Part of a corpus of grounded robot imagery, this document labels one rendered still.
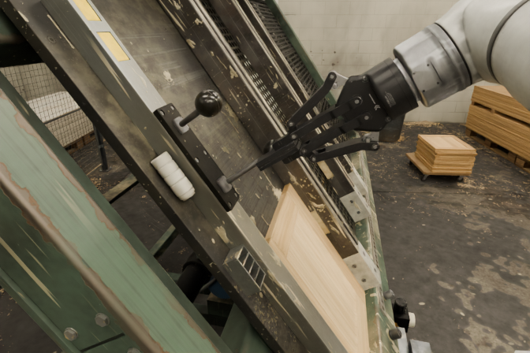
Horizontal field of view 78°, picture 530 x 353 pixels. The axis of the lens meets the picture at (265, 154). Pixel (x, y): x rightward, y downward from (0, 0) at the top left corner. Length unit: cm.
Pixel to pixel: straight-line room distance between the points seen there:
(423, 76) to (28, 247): 45
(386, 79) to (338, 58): 553
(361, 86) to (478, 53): 13
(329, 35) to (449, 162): 297
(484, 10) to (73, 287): 49
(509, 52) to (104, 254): 42
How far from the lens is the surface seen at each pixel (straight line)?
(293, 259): 74
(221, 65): 86
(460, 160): 411
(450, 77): 44
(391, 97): 44
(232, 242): 58
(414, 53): 44
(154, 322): 38
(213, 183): 54
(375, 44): 608
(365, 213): 138
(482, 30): 42
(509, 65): 37
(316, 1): 590
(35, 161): 37
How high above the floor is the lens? 162
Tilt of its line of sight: 21 degrees down
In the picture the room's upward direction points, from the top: straight up
